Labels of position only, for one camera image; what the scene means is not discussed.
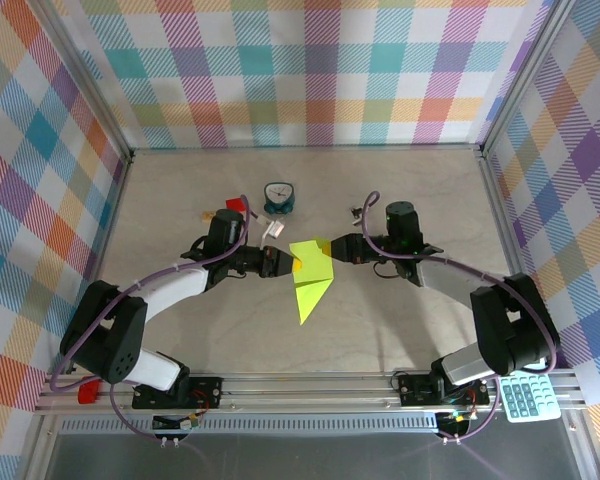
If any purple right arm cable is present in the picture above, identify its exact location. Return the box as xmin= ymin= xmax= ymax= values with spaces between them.
xmin=361 ymin=189 xmax=559 ymax=444

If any lime green paper sheet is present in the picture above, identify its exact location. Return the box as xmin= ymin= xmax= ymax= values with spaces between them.
xmin=288 ymin=234 xmax=336 ymax=328

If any small controller board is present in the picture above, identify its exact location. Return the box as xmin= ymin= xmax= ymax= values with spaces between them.
xmin=151 ymin=410 xmax=202 ymax=434
xmin=435 ymin=408 xmax=477 ymax=437

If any aluminium frame post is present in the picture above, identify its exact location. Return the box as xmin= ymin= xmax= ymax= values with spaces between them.
xmin=32 ymin=0 xmax=134 ymax=164
xmin=479 ymin=0 xmax=579 ymax=161

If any perforated metal strip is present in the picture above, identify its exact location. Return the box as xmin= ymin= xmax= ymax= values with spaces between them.
xmin=59 ymin=417 xmax=441 ymax=437

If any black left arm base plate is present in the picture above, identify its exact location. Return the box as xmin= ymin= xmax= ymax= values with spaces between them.
xmin=131 ymin=375 xmax=225 ymax=410

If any small teal alarm clock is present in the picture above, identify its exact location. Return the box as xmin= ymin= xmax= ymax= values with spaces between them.
xmin=263 ymin=181 xmax=297 ymax=215

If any aluminium frame bar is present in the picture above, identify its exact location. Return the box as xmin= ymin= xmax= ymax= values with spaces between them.
xmin=477 ymin=149 xmax=554 ymax=374
xmin=67 ymin=152 xmax=134 ymax=376
xmin=128 ymin=143 xmax=486 ymax=155

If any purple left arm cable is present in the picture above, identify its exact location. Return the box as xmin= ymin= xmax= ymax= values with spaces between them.
xmin=48 ymin=194 xmax=254 ymax=444

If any light teal calculator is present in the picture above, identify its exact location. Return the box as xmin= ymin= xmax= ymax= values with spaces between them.
xmin=498 ymin=372 xmax=563 ymax=424

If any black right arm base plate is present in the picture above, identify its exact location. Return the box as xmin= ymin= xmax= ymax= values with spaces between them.
xmin=397 ymin=372 xmax=491 ymax=407

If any aluminium mounting rail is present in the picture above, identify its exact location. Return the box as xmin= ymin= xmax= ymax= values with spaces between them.
xmin=33 ymin=368 xmax=589 ymax=415

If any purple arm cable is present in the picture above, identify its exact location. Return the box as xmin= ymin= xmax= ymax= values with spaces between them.
xmin=361 ymin=189 xmax=559 ymax=444
xmin=48 ymin=194 xmax=254 ymax=444

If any grey metal sheet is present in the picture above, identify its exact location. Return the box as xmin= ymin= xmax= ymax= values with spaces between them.
xmin=44 ymin=432 xmax=581 ymax=480

